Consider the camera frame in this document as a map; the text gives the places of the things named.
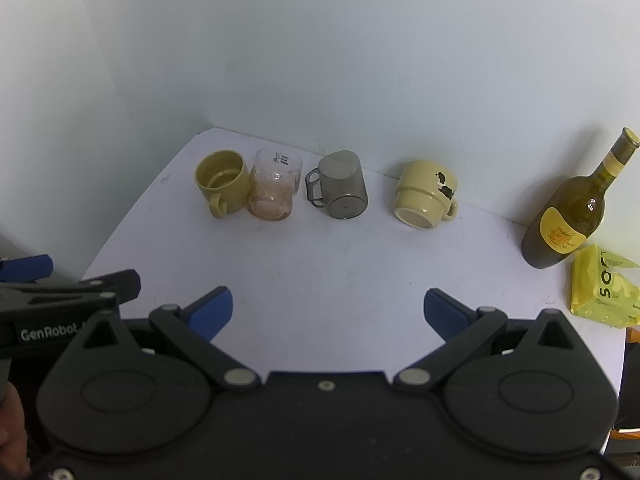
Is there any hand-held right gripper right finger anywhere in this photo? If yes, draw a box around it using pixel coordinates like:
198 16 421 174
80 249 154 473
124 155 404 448
393 287 600 391

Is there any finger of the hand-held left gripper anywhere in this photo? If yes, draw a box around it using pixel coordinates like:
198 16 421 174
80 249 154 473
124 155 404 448
0 269 142 311
0 254 54 284

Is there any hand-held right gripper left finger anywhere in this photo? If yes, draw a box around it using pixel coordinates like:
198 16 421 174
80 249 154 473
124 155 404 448
64 286 262 391

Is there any pink clear glass cup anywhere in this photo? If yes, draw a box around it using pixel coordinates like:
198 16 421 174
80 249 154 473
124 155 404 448
246 147 304 221

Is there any grey clear plastic cup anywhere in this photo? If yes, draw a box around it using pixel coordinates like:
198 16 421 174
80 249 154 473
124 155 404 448
305 150 369 220

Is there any person's left hand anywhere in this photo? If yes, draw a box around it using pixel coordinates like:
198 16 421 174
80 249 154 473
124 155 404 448
0 385 28 473

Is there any yellow mug with black print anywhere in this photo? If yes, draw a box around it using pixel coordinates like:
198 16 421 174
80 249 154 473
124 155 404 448
391 159 460 228

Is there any plain yellow ceramic mug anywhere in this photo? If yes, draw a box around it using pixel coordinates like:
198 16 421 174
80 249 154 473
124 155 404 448
194 149 250 219

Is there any yellow tissue packet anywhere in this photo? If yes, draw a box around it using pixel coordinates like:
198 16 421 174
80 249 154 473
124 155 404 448
568 243 640 330

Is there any green wine bottle yellow label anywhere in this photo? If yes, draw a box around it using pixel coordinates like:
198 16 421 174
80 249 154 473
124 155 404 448
521 127 640 270

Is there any dark furniture piece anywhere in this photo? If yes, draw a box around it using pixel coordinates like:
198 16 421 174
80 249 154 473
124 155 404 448
617 327 640 435

